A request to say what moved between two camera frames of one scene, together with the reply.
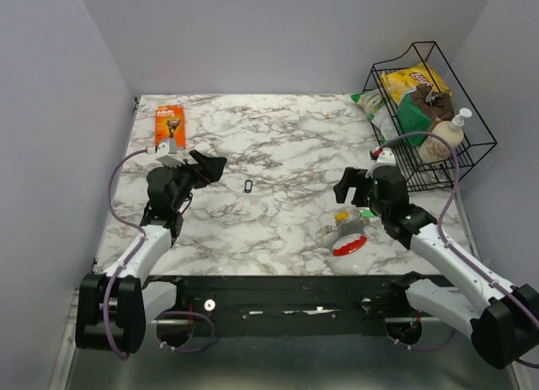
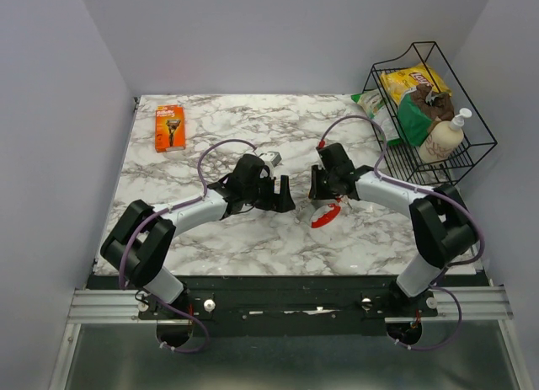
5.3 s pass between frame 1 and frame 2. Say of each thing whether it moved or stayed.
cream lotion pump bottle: stayed
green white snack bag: stayed
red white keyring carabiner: moved
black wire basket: stayed
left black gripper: moved
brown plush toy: stayed
